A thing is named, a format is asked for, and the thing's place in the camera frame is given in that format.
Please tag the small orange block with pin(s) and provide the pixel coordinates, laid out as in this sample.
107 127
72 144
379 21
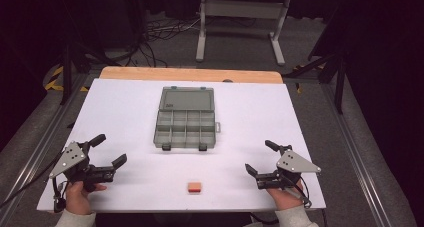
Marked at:
194 187

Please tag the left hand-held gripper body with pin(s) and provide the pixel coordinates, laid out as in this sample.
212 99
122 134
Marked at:
74 160

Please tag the aluminium floor rail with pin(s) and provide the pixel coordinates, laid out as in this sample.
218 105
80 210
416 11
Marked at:
36 153
356 160

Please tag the white table mat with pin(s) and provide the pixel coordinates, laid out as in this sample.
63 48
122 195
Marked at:
133 120

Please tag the yellow black floor tape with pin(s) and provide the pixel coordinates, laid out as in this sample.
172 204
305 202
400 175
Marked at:
55 78

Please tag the black metal stand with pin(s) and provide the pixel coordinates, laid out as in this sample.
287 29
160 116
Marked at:
66 73
340 87

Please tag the person's left hand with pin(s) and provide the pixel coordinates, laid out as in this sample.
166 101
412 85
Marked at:
77 198

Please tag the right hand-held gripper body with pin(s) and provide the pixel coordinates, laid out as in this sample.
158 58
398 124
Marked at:
295 163

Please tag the person's right hand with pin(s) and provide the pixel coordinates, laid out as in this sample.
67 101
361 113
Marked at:
286 198

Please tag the clear grey compartment box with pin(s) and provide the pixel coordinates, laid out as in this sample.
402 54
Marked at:
185 120

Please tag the grey metal table frame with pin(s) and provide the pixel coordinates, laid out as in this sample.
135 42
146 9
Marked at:
240 8

